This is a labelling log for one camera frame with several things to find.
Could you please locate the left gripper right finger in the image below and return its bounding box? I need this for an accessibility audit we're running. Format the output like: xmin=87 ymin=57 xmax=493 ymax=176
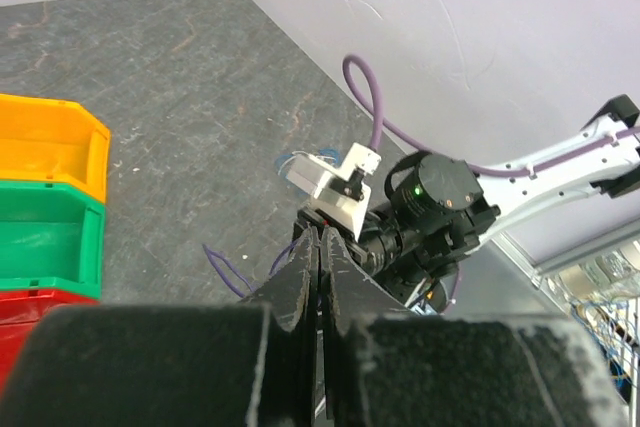
xmin=319 ymin=228 xmax=629 ymax=426

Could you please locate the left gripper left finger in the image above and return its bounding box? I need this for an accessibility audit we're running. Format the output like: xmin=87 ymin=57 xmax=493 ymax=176
xmin=1 ymin=228 xmax=320 ymax=426

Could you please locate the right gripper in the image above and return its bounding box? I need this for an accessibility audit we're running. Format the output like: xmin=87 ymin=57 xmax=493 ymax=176
xmin=292 ymin=208 xmax=400 ymax=292

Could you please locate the wire bundle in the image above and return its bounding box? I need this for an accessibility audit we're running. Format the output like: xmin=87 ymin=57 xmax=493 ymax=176
xmin=274 ymin=147 xmax=346 ymax=198

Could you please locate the purple wire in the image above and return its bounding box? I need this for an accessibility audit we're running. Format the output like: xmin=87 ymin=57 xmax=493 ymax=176
xmin=202 ymin=241 xmax=301 ymax=298

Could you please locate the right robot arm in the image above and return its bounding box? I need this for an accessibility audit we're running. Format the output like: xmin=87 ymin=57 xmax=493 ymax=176
xmin=286 ymin=95 xmax=639 ymax=308

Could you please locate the green bin upper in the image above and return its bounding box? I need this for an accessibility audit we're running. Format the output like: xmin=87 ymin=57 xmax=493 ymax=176
xmin=1 ymin=181 xmax=106 ymax=300

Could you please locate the red plastic bin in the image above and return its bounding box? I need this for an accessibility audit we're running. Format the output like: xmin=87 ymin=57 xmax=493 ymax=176
xmin=1 ymin=288 xmax=99 ymax=391

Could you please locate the yellow plastic bin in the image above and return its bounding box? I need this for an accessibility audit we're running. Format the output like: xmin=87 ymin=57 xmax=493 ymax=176
xmin=1 ymin=94 xmax=111 ymax=203

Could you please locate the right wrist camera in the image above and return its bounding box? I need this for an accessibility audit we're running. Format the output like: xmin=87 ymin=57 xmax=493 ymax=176
xmin=286 ymin=143 xmax=381 ymax=239

